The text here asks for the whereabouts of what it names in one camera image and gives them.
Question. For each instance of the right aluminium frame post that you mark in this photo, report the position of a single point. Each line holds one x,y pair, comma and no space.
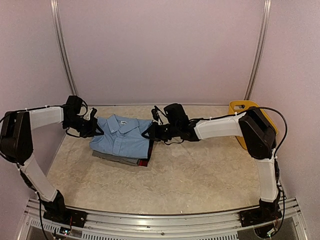
259,49

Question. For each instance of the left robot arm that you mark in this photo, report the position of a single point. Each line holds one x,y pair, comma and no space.
16,146

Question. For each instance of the grey denim shirt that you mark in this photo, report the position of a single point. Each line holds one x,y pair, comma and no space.
119,159

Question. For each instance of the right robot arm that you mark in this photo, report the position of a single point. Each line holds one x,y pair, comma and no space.
259,137

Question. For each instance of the red black plaid shirt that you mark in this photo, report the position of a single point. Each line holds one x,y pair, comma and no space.
143,162

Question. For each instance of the light blue long sleeve shirt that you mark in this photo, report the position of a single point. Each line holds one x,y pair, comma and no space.
122,137

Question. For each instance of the aluminium front rail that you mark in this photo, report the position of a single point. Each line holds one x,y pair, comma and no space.
225,225

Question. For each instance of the yellow plastic basket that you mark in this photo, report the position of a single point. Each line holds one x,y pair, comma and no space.
238,106

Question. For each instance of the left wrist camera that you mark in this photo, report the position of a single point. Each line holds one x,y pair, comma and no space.
90,114

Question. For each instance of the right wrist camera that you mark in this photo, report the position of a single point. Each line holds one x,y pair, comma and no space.
156,114

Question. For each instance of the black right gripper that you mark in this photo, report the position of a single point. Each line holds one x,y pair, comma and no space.
154,135

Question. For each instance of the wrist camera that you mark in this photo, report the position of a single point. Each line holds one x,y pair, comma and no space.
156,114
90,114

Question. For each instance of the left aluminium frame post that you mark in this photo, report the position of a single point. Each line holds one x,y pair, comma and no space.
55,11

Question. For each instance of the aluminium frame post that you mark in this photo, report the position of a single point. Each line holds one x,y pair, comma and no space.
55,11
259,49

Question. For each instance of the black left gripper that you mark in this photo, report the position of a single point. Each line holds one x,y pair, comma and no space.
93,126

